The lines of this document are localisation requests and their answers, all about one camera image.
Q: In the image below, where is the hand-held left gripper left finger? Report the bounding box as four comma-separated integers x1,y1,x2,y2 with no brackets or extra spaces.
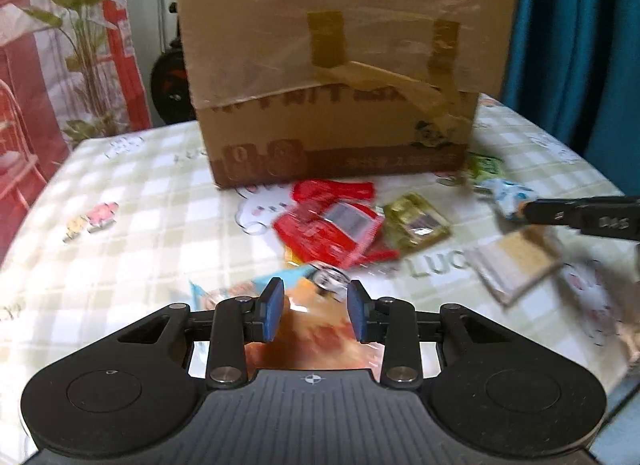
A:
114,277,286,390

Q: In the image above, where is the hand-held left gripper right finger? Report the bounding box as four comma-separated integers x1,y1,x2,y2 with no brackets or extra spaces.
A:
347,279,507,390

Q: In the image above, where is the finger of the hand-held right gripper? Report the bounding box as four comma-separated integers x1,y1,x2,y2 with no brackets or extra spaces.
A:
520,196,640,242

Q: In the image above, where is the orange snack packet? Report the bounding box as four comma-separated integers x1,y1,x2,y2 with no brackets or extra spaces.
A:
189,265,388,383

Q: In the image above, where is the white blue snack packet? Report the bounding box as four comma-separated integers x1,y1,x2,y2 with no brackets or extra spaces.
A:
474,178,540,220

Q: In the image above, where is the taped cardboard box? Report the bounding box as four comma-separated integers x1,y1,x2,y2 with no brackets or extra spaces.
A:
165,0,496,191

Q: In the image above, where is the beige cracker packet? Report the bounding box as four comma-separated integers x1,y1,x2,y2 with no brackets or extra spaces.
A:
470,230,568,307

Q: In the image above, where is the red snack packet grey label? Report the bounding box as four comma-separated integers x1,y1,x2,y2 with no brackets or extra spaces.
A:
272,198,401,268

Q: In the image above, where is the olive gold snack packet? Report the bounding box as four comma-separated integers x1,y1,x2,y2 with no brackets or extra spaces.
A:
382,192,452,249

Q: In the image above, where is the small green snack packet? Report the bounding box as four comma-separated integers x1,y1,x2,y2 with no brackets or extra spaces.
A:
465,152,505,183

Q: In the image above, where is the plain red snack packet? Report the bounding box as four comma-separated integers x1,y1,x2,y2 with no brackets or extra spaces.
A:
291,179,377,207

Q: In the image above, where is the teal curtain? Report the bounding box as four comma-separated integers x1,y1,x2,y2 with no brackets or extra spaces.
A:
502,0,640,196

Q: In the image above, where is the black exercise bike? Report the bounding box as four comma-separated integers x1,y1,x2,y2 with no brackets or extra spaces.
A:
150,0,198,125

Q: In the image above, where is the red printed backdrop cloth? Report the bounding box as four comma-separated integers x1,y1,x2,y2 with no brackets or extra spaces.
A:
0,0,153,266

